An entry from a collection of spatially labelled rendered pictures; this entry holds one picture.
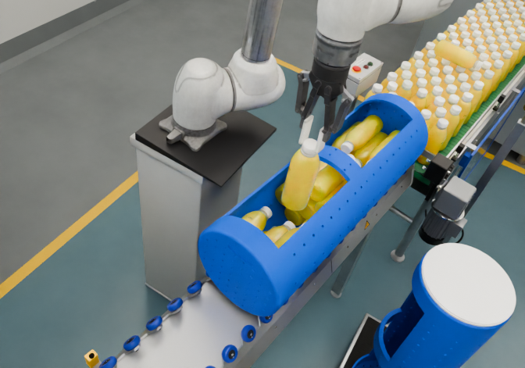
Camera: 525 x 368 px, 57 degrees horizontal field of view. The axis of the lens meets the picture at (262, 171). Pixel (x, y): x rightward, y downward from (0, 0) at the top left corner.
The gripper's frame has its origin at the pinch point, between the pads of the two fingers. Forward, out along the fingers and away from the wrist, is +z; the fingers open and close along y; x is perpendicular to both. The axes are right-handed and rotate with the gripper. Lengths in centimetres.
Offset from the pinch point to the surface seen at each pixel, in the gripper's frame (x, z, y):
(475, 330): 18, 49, 54
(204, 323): -27, 56, -5
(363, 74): 90, 39, -27
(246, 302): -19, 48, 2
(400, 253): 110, 143, 17
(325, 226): 4.5, 30.6, 7.9
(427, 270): 25, 46, 35
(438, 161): 77, 49, 17
